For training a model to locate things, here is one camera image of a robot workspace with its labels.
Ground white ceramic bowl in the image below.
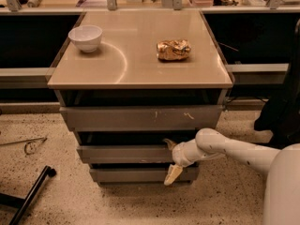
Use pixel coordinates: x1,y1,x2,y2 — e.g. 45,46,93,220
68,25,102,53

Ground crumpled gold chip bag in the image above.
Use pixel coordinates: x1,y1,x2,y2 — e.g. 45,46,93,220
157,39,191,61

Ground black office chair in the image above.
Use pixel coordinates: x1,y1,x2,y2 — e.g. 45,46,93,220
254,21,300,149

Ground grey bottom drawer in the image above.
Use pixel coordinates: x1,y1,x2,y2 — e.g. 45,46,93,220
89,166,201,184

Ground grey drawer cabinet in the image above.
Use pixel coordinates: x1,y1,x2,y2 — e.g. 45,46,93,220
48,9,233,171

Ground grey top drawer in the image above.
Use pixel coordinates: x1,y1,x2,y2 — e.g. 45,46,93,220
60,105,222,131

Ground grey drawer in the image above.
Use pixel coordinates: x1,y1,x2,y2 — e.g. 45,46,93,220
89,166,201,184
60,105,222,131
77,130,196,164

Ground black chair leg left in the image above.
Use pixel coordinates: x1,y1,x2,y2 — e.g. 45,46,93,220
0,166,56,225

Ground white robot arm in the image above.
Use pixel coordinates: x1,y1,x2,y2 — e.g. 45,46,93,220
164,128,300,225

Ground cable on floor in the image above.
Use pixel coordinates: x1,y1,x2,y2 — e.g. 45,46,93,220
0,136,49,156

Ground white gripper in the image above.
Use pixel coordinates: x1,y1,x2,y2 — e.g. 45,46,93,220
163,139,203,186

